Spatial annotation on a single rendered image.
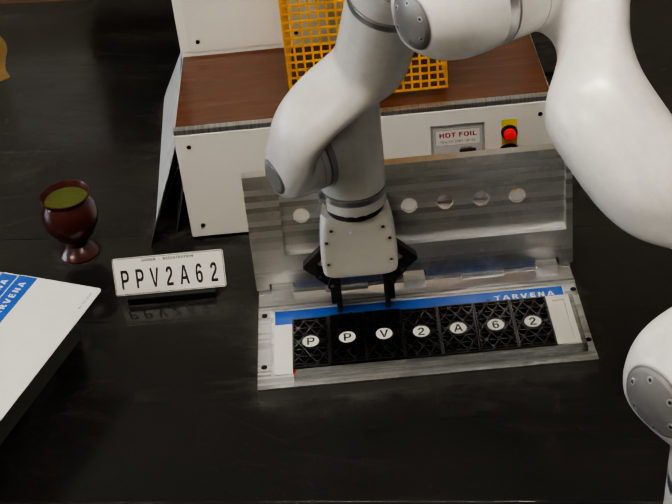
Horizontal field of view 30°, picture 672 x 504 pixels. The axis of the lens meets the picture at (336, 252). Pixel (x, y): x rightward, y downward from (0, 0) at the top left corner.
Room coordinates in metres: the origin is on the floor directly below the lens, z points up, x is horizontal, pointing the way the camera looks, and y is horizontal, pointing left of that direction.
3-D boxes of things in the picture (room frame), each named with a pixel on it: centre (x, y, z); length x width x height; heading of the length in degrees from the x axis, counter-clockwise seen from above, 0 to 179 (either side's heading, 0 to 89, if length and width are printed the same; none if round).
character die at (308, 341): (1.26, 0.05, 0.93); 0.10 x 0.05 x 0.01; 178
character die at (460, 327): (1.25, -0.15, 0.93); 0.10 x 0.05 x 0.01; 178
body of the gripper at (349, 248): (1.33, -0.03, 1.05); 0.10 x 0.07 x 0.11; 89
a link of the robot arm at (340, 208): (1.33, -0.03, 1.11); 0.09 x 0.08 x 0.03; 89
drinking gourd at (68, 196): (1.56, 0.39, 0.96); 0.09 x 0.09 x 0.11
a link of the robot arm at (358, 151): (1.33, -0.03, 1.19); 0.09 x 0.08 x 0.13; 120
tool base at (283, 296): (1.28, -0.10, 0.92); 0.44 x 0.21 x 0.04; 89
